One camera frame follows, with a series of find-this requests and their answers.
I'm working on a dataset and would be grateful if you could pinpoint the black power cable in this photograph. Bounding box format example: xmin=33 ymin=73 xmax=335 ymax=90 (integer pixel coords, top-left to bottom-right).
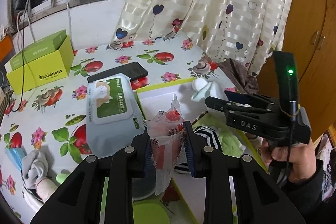
xmin=10 ymin=0 xmax=36 ymax=113

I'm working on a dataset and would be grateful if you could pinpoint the white cable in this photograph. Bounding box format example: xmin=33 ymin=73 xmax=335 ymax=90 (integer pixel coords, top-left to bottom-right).
xmin=63 ymin=0 xmax=73 ymax=38

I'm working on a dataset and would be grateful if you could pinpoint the lime green cardboard box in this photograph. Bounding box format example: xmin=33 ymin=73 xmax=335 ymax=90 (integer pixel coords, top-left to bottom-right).
xmin=5 ymin=30 xmax=74 ymax=95

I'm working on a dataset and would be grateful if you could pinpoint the red printed plastic bag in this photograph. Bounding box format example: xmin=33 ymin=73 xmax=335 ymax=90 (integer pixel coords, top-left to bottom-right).
xmin=146 ymin=96 xmax=185 ymax=196

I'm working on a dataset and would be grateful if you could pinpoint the wet wipes pack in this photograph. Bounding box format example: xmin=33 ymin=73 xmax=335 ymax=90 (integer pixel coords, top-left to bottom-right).
xmin=86 ymin=73 xmax=145 ymax=158

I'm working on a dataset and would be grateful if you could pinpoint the green cloth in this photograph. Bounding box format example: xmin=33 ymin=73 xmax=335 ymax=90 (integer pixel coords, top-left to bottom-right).
xmin=56 ymin=173 xmax=69 ymax=184

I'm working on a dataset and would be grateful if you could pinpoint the white tray with green rim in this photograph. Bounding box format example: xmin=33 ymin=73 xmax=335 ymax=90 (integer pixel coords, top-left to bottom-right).
xmin=135 ymin=77 xmax=268 ymax=224

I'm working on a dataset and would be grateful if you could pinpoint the black white striped sock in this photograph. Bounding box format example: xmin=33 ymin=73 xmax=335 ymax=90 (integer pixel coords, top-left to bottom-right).
xmin=174 ymin=126 xmax=223 ymax=174

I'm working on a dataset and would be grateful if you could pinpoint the brown checked cloth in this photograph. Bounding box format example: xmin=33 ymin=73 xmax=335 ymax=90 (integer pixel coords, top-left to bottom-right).
xmin=217 ymin=59 xmax=259 ymax=94

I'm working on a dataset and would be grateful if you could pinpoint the white towel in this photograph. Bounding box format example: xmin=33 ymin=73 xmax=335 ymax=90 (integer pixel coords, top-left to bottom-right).
xmin=23 ymin=178 xmax=58 ymax=213

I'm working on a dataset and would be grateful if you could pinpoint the grey sock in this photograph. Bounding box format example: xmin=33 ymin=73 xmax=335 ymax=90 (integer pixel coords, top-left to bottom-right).
xmin=22 ymin=150 xmax=49 ymax=189

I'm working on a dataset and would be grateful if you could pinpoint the person's right hand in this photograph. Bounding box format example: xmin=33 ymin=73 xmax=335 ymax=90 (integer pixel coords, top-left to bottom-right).
xmin=261 ymin=138 xmax=320 ymax=183

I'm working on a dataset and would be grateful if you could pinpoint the green rabbit towel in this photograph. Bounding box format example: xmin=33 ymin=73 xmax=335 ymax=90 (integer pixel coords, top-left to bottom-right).
xmin=192 ymin=112 xmax=246 ymax=157

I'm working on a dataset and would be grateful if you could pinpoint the heart patterned curtain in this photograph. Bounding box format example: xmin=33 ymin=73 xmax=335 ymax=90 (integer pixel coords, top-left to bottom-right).
xmin=112 ymin=0 xmax=291 ymax=77

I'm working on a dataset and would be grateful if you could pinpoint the clear lidded plastic jar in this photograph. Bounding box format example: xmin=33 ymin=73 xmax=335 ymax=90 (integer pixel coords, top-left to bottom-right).
xmin=131 ymin=167 xmax=156 ymax=201

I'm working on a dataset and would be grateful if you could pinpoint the green plastic jar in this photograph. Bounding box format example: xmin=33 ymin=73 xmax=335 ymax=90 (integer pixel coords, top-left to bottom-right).
xmin=133 ymin=201 xmax=170 ymax=224

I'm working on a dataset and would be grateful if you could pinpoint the blue face mask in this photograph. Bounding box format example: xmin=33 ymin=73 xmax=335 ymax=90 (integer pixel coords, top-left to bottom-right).
xmin=5 ymin=147 xmax=26 ymax=172

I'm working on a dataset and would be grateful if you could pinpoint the black smartphone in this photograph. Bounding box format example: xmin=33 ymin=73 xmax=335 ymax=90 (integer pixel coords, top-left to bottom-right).
xmin=87 ymin=62 xmax=148 ymax=83

